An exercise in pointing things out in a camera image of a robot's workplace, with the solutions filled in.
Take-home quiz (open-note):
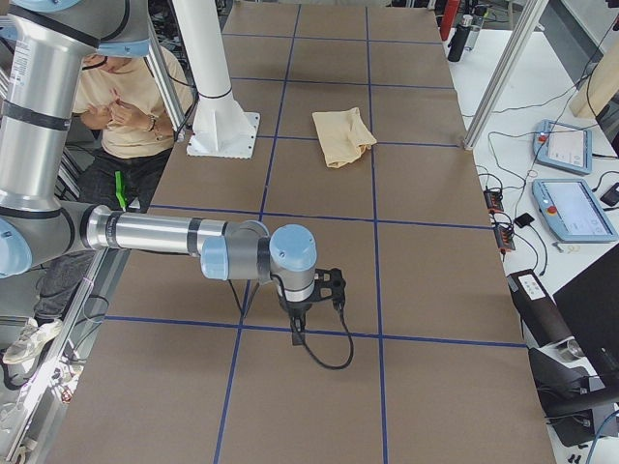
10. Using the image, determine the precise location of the clear water bottle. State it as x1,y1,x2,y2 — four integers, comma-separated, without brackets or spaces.
465,5,487,51

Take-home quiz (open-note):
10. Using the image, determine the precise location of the black box with white label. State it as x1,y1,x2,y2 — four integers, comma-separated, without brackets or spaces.
507,270,573,346

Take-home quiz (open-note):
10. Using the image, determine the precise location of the orange black adapter box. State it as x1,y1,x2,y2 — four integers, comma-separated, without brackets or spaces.
484,188,504,214
493,223,516,254

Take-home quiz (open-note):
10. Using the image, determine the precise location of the lower orange black adapter box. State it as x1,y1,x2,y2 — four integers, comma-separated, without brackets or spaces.
493,223,516,254

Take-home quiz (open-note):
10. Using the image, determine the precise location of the white pedestal column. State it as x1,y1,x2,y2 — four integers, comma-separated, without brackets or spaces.
172,0,260,160

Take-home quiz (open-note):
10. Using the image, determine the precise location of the red fire extinguisher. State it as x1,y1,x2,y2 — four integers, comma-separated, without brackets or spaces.
439,0,460,42

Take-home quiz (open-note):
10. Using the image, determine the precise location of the green handheld object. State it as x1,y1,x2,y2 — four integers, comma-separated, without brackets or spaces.
114,170,128,212

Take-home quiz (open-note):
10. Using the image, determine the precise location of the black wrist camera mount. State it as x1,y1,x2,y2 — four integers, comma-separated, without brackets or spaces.
308,268,346,311

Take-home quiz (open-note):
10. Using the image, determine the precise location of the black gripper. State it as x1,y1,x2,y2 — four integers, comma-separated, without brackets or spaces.
284,301,312,345

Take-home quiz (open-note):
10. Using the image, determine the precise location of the black water bottle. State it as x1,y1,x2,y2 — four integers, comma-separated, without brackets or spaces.
447,14,473,62

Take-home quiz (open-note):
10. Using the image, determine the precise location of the upper blue teach pendant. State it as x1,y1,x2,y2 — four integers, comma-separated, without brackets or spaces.
533,119,593,175

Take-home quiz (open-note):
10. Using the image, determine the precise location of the small black square device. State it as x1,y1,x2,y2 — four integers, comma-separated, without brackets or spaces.
514,213,535,228

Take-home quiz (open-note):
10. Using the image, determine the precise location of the cream long sleeve shirt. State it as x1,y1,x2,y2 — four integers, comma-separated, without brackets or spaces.
312,107,377,169

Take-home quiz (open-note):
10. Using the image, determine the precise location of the blue teach pendant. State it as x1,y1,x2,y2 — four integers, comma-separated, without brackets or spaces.
531,179,618,243
533,119,593,175

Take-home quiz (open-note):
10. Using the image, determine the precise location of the black monitor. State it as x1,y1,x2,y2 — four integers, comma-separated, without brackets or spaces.
553,246,618,386

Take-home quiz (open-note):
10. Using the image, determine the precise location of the white sneaker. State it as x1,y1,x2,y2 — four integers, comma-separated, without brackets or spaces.
2,318,63,365

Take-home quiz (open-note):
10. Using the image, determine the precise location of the lower blue teach pendant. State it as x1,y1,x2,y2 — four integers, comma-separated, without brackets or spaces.
531,179,618,243

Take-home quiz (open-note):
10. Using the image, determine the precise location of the black camera cable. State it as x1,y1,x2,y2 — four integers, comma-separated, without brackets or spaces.
226,275,354,371

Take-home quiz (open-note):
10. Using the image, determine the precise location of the person in beige shirt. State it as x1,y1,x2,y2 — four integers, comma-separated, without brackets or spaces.
27,54,174,338

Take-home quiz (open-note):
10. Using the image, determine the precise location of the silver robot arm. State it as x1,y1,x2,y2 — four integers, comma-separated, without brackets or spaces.
1,1,321,345

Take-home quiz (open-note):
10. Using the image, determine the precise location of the black monitor arm base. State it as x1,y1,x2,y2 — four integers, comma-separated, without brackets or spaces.
528,348,618,447

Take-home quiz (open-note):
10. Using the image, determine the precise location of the aluminium frame post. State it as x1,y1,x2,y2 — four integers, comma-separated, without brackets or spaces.
462,0,548,151

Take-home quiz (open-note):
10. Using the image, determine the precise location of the aluminium side frame rail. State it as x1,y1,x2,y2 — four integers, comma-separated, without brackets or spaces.
1,251,127,463

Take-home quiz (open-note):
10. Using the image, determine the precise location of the upper orange black adapter box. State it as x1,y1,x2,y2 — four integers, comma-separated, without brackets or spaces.
484,188,504,214

